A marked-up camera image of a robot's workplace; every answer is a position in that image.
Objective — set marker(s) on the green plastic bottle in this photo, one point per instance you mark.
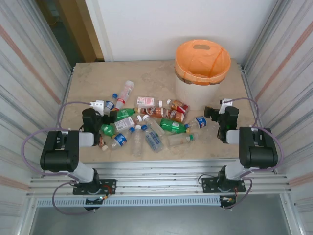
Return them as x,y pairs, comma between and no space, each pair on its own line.
107,129
172,125
124,113

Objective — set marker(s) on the rectangular bottle purple white label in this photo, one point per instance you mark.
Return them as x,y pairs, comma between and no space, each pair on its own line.
123,124

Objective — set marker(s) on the brown bottle tan cap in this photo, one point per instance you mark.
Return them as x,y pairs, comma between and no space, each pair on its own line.
105,147

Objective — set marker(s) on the clear bottle pink label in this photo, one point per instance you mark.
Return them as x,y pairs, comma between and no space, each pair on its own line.
127,90

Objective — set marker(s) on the clear bottle white cap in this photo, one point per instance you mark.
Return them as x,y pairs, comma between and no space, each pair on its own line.
154,126
137,143

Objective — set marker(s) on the rectangular bottle red white label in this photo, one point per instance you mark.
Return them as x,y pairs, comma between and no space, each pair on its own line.
145,101

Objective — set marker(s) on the clear bottle green cap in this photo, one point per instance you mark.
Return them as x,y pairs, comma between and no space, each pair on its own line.
181,140

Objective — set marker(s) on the clear bottle blue text label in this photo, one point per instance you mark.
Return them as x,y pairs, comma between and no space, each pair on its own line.
152,140

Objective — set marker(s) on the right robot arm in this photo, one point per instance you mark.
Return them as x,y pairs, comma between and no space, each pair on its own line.
259,151

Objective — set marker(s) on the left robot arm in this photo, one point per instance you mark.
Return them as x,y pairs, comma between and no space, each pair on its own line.
56,156

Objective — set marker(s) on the white round bin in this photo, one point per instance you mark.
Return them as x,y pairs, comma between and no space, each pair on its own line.
190,95

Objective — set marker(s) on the white bin with orange liner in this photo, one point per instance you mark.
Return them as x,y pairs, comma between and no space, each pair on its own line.
203,61

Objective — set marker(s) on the base wiring connector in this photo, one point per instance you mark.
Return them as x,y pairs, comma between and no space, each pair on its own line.
227,199
94,200

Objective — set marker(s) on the corrugated metal side panel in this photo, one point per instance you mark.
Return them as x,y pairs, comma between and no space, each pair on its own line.
24,73
293,49

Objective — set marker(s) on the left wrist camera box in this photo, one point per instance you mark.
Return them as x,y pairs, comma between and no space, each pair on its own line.
97,105

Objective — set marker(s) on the aluminium rail frame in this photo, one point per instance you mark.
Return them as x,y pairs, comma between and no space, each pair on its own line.
156,171

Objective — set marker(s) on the brown wooden door frame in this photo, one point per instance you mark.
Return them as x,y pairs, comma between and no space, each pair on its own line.
80,29

